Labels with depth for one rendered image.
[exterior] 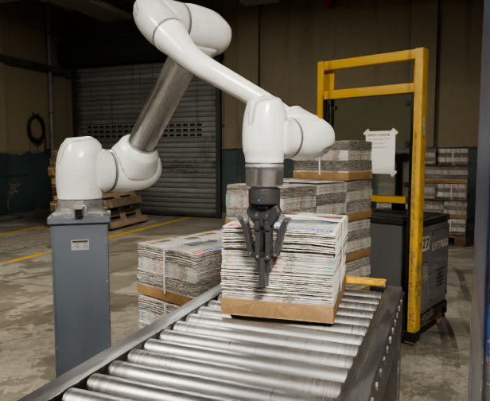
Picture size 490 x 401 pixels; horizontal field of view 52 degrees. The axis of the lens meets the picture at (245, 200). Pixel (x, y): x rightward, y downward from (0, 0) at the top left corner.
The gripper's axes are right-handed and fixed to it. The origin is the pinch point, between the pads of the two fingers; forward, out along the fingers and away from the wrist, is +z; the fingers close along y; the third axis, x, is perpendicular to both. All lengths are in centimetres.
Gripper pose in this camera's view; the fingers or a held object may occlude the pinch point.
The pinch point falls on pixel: (263, 272)
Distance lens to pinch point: 122.7
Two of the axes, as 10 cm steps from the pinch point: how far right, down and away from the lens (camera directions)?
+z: 0.0, 10.0, 0.9
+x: -3.6, 0.8, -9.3
